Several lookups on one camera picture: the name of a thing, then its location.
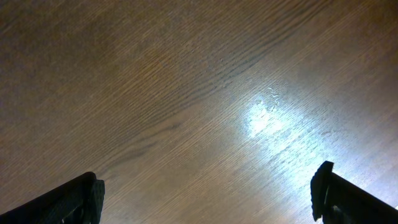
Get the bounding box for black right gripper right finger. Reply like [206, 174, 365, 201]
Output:
[310, 161, 397, 223]

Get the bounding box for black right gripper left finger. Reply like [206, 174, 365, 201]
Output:
[1, 172, 105, 224]

